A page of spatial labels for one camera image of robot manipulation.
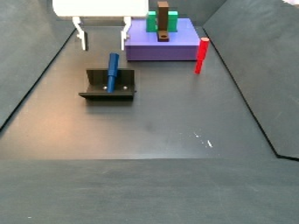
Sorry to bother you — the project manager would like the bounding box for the red cylindrical peg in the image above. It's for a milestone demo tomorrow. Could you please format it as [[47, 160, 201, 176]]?
[[194, 38, 210, 74]]

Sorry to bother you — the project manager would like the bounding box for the green U-shaped block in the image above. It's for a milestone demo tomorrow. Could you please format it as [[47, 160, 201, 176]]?
[[146, 11, 179, 32]]

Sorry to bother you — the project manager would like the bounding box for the brown T-shaped block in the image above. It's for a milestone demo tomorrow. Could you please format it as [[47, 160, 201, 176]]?
[[158, 1, 170, 42]]

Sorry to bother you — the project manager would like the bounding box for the black angled fixture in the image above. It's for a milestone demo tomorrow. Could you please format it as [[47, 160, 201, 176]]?
[[79, 69, 137, 101]]

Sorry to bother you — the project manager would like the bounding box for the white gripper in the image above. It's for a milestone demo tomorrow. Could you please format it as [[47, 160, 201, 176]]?
[[52, 0, 149, 51]]

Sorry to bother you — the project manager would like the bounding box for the blue cylindrical peg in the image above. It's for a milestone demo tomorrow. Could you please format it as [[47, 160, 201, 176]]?
[[107, 52, 119, 93]]

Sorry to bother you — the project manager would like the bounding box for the purple base block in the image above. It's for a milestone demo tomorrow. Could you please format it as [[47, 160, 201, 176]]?
[[126, 18, 201, 61]]

